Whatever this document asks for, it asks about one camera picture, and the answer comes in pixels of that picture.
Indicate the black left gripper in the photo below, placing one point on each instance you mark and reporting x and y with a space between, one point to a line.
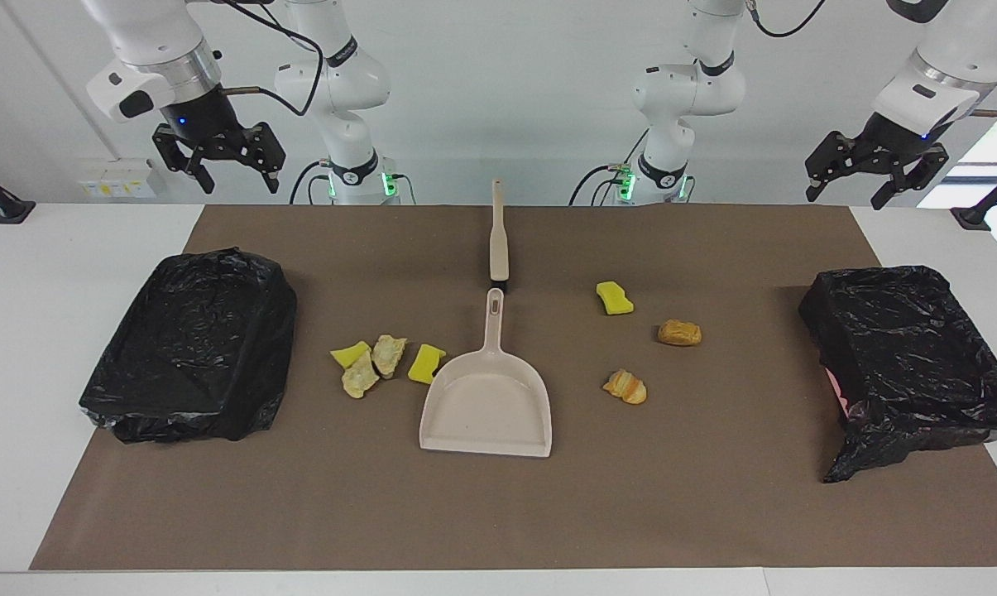
891 142

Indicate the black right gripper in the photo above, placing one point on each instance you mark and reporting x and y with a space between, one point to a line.
204 120

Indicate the yellow sponge wedge piece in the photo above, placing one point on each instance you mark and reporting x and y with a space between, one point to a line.
350 354

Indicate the brown bread bun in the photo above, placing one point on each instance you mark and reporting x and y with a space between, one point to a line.
679 333

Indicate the notched yellow sponge piece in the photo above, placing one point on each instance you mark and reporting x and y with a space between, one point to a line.
425 364

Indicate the thick yellow sponge block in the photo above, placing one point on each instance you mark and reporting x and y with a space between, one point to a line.
614 298

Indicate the striped orange croissant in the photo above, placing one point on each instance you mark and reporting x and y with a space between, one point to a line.
625 386

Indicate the beige plastic dustpan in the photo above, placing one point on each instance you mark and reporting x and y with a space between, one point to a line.
486 406

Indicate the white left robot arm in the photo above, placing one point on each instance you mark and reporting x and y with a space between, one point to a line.
688 91

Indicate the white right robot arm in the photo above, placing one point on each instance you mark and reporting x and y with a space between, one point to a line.
341 83

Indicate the black bag lined pink bin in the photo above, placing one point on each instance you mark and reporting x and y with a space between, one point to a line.
903 356

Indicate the black angled stand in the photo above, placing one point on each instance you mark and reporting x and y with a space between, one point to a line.
974 218
10 211

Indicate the brown table mat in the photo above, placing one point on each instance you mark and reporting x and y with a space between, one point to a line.
548 513

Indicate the white wall socket box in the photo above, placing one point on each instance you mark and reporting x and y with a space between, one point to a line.
117 178

